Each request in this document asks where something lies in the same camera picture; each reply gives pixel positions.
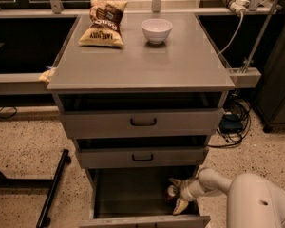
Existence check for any brown yellow chip bag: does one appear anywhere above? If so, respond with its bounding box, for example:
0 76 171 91
79 0 127 48

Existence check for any black table leg frame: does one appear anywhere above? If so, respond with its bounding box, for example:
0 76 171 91
0 149 71 228

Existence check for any white ceramic bowl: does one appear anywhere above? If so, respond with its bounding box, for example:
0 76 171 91
142 18 173 44

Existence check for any red coke can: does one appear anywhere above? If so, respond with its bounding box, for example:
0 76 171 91
164 185 179 203

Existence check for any black floor cable bundle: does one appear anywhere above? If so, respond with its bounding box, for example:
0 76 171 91
208 98 253 149

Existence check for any white cable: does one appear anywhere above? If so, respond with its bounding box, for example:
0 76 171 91
217 10 245 57

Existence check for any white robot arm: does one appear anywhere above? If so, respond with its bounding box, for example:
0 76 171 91
169 167 285 228

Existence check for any bottom grey drawer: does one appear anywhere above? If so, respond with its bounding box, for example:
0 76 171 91
79 166 210 228

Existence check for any white power strip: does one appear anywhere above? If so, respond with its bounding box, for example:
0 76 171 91
222 0 248 15

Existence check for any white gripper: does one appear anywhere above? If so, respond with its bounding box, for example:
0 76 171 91
169 178 205 215

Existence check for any middle grey drawer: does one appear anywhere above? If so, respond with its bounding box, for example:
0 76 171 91
77 146 208 169

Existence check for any grey drawer cabinet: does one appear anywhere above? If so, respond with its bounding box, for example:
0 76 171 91
47 12 236 228

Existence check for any black cable at left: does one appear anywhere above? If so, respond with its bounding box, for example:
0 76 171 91
0 106 19 120

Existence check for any grey drawer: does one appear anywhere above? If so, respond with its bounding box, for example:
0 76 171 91
60 108 223 139
77 146 208 169
79 166 210 228

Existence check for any dark grey cabinet at right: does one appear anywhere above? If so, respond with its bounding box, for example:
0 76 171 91
254 0 285 133

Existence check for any top grey drawer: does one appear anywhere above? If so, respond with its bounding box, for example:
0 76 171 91
60 108 223 139

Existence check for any yellow tape piece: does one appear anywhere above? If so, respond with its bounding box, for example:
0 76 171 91
39 67 56 83

